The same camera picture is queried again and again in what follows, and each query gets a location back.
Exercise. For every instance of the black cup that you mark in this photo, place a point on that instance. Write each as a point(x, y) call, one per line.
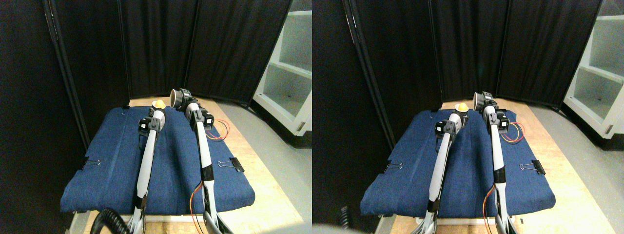
point(176, 99)
point(457, 113)
point(155, 110)
point(480, 101)

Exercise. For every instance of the orange ball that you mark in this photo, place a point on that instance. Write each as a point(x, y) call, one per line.
point(159, 104)
point(461, 107)

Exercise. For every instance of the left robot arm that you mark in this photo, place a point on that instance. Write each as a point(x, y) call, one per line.
point(441, 170)
point(146, 165)

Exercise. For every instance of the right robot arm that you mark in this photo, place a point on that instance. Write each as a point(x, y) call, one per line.
point(497, 151)
point(204, 151)

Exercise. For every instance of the dark blue cloth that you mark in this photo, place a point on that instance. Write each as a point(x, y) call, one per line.
point(170, 170)
point(468, 175)

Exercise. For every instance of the white shelf unit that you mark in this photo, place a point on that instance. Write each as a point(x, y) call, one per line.
point(599, 92)
point(287, 92)

